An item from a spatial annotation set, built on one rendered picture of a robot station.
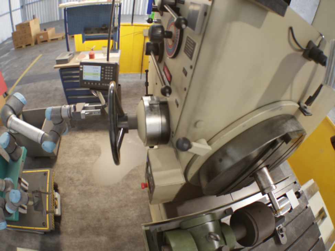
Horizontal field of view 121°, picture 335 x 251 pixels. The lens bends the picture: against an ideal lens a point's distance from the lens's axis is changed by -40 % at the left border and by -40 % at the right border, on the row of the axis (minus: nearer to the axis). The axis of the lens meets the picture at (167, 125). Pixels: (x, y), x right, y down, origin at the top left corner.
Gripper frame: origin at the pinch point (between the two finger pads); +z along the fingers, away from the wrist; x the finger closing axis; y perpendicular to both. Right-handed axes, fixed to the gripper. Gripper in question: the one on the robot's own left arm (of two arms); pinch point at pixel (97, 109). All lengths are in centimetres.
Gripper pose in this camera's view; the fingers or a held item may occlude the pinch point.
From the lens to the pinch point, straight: 89.2
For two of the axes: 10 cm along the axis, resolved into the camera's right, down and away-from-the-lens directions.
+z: 9.6, -0.6, 2.7
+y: 0.8, -8.8, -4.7
